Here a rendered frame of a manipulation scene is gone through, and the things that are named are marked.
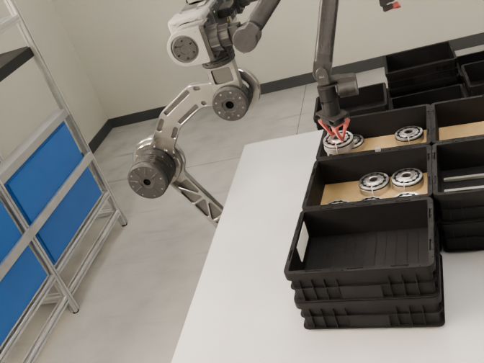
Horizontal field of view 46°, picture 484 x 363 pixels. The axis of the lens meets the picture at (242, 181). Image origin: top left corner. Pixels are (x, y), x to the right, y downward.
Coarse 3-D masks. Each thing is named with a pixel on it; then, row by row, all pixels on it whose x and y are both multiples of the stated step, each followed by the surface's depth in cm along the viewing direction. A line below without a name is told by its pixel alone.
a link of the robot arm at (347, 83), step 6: (318, 72) 177; (324, 72) 177; (318, 78) 178; (324, 78) 178; (330, 78) 181; (336, 78) 179; (342, 78) 179; (348, 78) 178; (354, 78) 178; (318, 84) 179; (324, 84) 179; (342, 84) 179; (348, 84) 179; (354, 84) 178; (342, 90) 179; (348, 90) 179; (354, 90) 179; (342, 96) 181; (348, 96) 181
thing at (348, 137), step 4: (340, 132) 196; (348, 132) 195; (328, 136) 196; (348, 136) 192; (352, 136) 192; (324, 140) 194; (328, 140) 194; (344, 140) 191; (348, 140) 190; (324, 144) 193; (328, 144) 192; (332, 144) 191; (336, 144) 191; (340, 144) 190; (344, 144) 189
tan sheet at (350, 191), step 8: (424, 176) 191; (328, 184) 205; (336, 184) 203; (344, 184) 202; (352, 184) 200; (424, 184) 187; (328, 192) 201; (336, 192) 199; (344, 192) 198; (352, 192) 196; (360, 192) 195; (392, 192) 189; (400, 192) 187; (416, 192) 185; (424, 192) 183; (328, 200) 197; (352, 200) 192
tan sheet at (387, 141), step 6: (366, 138) 225; (372, 138) 223; (378, 138) 222; (384, 138) 220; (390, 138) 219; (366, 144) 221; (372, 144) 219; (378, 144) 218; (384, 144) 217; (390, 144) 215; (396, 144) 214; (366, 150) 217
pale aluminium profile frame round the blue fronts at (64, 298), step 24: (0, 24) 307; (24, 24) 328; (48, 72) 341; (72, 120) 356; (96, 168) 373; (0, 192) 287; (48, 216) 315; (96, 216) 363; (120, 216) 392; (24, 240) 294; (72, 240) 340; (96, 240) 365; (0, 264) 276; (48, 264) 311; (48, 288) 308; (72, 288) 328; (24, 312) 291; (72, 312) 328; (48, 336) 302; (0, 360) 268; (24, 360) 285
